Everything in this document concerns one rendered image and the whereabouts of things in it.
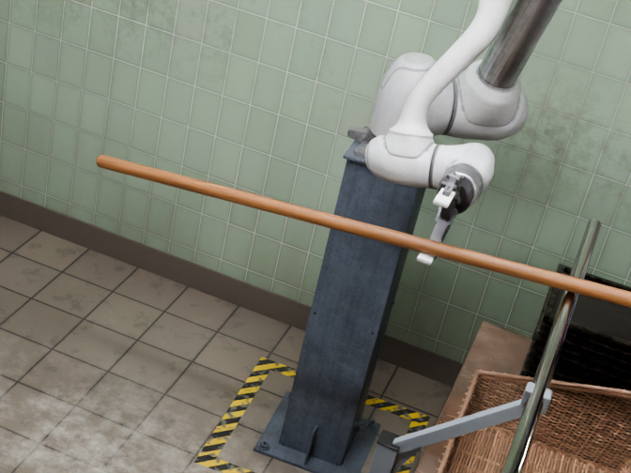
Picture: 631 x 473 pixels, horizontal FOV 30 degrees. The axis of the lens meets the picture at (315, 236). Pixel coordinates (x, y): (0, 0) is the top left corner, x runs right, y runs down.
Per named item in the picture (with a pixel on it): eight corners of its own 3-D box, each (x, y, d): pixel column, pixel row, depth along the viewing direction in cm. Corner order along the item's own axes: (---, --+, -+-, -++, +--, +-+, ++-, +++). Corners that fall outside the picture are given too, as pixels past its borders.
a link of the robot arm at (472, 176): (477, 206, 262) (470, 217, 257) (438, 193, 264) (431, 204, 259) (487, 171, 257) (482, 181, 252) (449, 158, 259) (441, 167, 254)
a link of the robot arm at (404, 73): (362, 116, 315) (381, 39, 304) (427, 124, 319) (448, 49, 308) (375, 144, 302) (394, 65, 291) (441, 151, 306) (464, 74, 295)
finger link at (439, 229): (440, 202, 251) (440, 205, 252) (422, 248, 247) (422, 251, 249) (457, 207, 250) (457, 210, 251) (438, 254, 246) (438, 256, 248)
